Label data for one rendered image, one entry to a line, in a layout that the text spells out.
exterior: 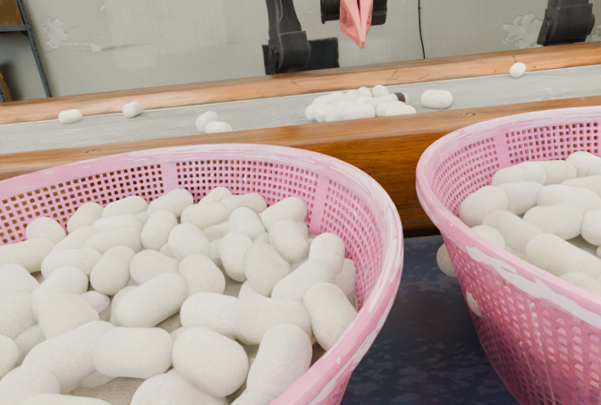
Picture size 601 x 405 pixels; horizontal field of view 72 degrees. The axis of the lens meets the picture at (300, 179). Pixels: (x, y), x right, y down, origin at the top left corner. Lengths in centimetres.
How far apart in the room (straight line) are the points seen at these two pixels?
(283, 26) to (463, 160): 70
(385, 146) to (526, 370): 18
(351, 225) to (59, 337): 14
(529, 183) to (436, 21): 239
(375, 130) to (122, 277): 20
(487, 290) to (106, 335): 14
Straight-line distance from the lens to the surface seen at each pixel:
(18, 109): 82
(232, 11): 261
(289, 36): 94
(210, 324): 18
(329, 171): 24
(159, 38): 274
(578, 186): 29
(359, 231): 21
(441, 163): 26
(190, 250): 23
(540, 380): 19
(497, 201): 26
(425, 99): 50
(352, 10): 63
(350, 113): 43
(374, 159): 32
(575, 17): 106
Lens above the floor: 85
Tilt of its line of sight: 21 degrees down
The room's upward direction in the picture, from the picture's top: 6 degrees counter-clockwise
